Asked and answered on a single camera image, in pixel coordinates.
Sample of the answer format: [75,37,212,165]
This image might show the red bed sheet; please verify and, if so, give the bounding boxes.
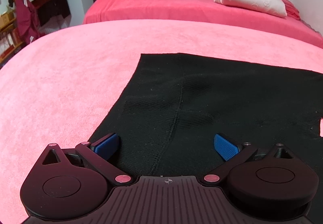
[83,0,322,47]

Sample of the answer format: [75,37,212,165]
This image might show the black pants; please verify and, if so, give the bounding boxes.
[90,54,322,223]

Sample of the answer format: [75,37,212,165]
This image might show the folded red blanket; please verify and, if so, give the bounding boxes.
[282,0,301,20]

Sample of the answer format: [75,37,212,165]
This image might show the pink fleece blanket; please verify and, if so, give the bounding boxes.
[1,19,322,223]

